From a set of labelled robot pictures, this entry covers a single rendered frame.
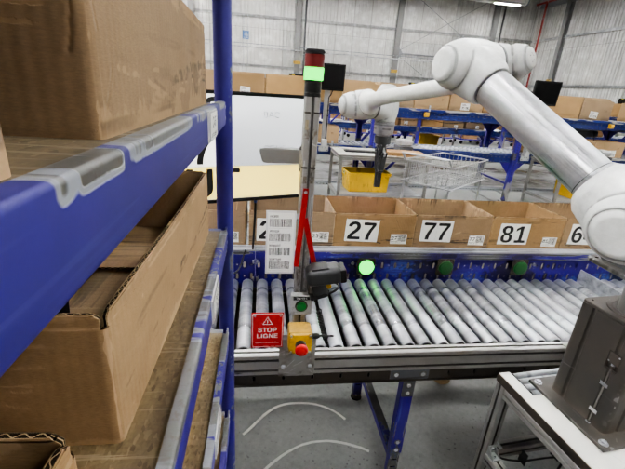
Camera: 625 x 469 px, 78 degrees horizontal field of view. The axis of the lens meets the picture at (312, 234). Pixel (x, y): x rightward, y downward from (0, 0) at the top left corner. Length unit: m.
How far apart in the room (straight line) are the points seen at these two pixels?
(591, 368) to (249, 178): 1.08
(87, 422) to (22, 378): 0.05
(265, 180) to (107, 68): 0.94
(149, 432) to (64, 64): 0.23
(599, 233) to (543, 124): 0.30
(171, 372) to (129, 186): 0.22
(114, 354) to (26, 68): 0.16
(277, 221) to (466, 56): 0.68
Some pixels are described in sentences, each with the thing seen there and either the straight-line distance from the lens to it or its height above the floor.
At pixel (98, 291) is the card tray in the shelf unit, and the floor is 1.34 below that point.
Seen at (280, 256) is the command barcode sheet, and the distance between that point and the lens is 1.13.
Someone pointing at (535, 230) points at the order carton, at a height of 0.99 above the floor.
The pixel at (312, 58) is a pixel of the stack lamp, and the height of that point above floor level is 1.64.
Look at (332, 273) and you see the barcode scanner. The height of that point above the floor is 1.08.
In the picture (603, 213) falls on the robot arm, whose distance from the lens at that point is 0.97.
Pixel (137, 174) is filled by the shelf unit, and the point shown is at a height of 1.53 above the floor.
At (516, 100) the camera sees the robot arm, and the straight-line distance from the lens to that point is 1.15.
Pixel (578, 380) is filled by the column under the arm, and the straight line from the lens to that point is 1.39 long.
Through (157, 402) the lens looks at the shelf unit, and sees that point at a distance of 0.34.
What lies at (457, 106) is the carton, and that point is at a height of 1.45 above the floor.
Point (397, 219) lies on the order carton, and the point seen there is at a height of 1.03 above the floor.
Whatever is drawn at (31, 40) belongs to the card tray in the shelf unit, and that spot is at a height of 1.58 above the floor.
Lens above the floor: 1.57
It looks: 21 degrees down
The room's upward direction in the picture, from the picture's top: 4 degrees clockwise
